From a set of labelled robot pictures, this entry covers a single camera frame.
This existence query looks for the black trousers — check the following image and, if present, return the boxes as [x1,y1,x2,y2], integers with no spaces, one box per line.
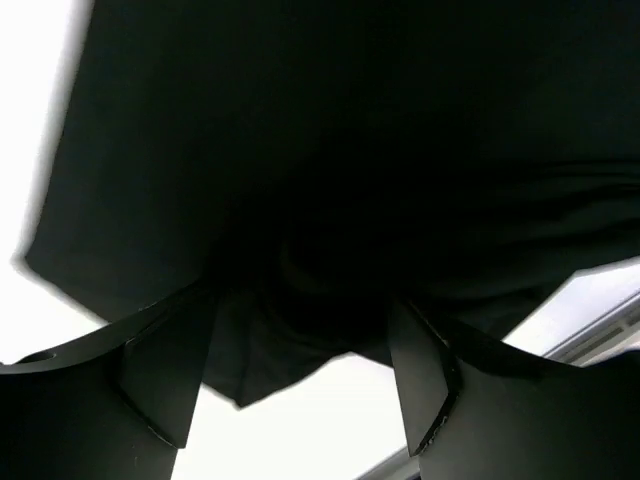
[23,1,639,407]

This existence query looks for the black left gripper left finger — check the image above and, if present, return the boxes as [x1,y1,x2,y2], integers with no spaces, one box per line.
[1,287,216,480]

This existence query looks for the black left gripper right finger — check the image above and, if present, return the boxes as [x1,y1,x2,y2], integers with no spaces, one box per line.
[388,297,640,480]

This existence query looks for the aluminium frame rail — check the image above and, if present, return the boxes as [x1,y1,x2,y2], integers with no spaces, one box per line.
[359,294,640,480]

